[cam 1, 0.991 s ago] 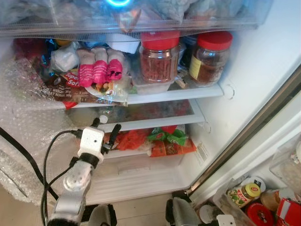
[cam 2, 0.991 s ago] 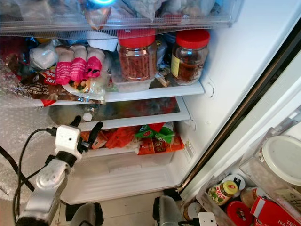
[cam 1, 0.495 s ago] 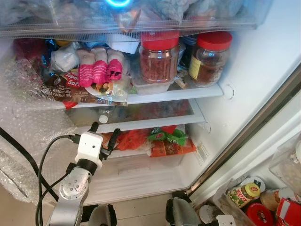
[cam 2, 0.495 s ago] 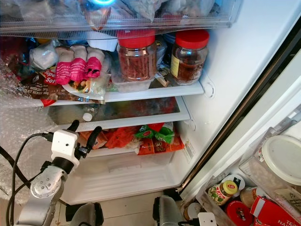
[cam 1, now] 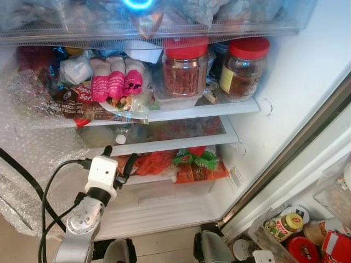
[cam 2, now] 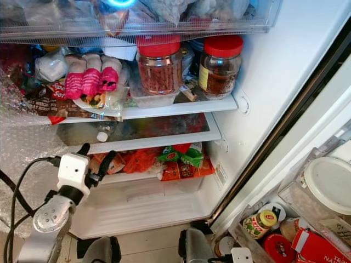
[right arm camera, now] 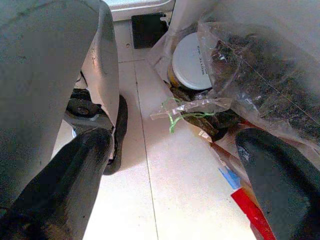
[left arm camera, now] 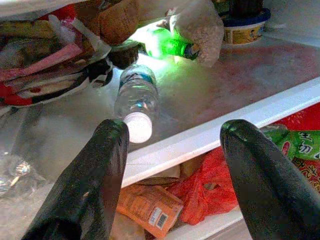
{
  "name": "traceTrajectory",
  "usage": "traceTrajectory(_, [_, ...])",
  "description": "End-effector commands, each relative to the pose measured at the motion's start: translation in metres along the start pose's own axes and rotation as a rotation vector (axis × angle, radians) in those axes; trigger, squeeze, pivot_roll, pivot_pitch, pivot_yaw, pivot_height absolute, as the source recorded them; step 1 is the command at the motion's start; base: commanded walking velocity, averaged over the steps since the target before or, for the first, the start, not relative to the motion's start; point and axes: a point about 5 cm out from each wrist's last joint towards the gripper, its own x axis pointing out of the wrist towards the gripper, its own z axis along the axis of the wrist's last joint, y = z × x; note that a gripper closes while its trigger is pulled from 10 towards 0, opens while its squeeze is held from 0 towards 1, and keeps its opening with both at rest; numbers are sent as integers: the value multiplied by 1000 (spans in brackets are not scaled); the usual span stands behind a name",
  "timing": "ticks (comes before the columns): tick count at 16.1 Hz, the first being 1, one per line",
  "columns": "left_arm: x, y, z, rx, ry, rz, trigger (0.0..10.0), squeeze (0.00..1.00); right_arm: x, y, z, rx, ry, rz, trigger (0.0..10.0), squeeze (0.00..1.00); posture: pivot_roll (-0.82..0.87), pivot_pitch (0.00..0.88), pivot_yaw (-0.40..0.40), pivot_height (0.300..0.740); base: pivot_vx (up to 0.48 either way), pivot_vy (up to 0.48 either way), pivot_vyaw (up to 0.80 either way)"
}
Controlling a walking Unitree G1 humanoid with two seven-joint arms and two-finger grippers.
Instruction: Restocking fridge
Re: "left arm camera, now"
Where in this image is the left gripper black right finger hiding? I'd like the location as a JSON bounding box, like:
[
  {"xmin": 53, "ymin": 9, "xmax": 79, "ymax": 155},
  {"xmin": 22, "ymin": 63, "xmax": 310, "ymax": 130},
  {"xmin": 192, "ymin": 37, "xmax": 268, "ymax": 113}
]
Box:
[{"xmin": 219, "ymin": 119, "xmax": 320, "ymax": 240}]

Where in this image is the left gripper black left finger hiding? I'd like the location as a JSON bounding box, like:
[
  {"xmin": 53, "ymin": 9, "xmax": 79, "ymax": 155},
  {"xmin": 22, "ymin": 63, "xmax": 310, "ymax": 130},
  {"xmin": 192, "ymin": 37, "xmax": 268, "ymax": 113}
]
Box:
[{"xmin": 21, "ymin": 118, "xmax": 130, "ymax": 240}]

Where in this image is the clear water bottle white cap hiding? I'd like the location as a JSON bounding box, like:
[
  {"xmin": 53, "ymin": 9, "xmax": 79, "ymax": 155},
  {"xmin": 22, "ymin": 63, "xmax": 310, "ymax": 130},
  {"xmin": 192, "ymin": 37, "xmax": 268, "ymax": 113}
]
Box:
[{"xmin": 113, "ymin": 64, "xmax": 161, "ymax": 145}]

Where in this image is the green red printed food packet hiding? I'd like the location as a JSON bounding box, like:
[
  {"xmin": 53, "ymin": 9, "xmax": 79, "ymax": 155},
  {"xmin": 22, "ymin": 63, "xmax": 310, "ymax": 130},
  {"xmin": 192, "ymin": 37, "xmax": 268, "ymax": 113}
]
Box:
[{"xmin": 261, "ymin": 102, "xmax": 320, "ymax": 194}]

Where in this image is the orange food packet with barcode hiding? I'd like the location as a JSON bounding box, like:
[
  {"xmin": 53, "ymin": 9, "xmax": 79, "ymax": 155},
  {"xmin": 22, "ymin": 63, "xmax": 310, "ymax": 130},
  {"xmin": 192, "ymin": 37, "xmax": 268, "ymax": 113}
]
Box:
[{"xmin": 115, "ymin": 184, "xmax": 185, "ymax": 239}]

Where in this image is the red white printed plastic bag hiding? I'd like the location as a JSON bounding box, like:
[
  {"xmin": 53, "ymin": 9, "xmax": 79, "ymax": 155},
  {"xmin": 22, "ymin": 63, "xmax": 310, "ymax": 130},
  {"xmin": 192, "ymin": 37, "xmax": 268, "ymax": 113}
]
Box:
[{"xmin": 0, "ymin": 4, "xmax": 114, "ymax": 109}]

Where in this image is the pink striped packet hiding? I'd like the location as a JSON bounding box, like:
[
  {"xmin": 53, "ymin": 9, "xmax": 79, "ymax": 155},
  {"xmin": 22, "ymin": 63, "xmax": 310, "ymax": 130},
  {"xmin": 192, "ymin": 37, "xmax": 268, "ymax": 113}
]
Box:
[{"xmin": 0, "ymin": 41, "xmax": 86, "ymax": 81}]

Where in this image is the dark round cup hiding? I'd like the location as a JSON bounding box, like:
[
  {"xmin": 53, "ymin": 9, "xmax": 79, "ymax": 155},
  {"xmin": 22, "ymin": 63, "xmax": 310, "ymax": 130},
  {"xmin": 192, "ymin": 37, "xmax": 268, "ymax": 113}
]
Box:
[{"xmin": 109, "ymin": 39, "xmax": 140, "ymax": 70}]

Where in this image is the yellow tub with blue lid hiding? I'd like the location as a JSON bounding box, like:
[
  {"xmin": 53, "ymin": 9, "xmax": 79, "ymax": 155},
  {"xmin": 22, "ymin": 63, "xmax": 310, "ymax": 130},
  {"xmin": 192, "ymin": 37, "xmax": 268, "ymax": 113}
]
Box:
[{"xmin": 220, "ymin": 7, "xmax": 272, "ymax": 46}]

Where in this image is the brown crumbly food block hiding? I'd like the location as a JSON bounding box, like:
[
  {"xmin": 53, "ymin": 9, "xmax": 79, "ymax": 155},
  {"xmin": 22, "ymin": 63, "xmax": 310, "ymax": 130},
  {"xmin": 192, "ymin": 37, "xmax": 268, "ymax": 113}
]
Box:
[{"xmin": 96, "ymin": 0, "xmax": 140, "ymax": 47}]

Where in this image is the green glass bottle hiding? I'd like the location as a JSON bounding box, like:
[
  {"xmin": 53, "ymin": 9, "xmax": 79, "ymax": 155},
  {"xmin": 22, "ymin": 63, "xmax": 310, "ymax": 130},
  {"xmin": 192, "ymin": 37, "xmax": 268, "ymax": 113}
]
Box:
[{"xmin": 138, "ymin": 26, "xmax": 201, "ymax": 61}]

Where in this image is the frosted white food bag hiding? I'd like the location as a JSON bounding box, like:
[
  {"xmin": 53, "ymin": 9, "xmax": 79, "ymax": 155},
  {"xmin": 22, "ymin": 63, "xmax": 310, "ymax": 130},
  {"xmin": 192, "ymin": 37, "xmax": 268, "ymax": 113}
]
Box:
[{"xmin": 169, "ymin": 0, "xmax": 225, "ymax": 68}]

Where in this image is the dark jar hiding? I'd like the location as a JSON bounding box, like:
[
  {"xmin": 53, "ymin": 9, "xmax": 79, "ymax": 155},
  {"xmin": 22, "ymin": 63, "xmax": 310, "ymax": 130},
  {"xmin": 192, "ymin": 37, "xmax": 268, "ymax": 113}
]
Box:
[{"xmin": 212, "ymin": 0, "xmax": 266, "ymax": 19}]

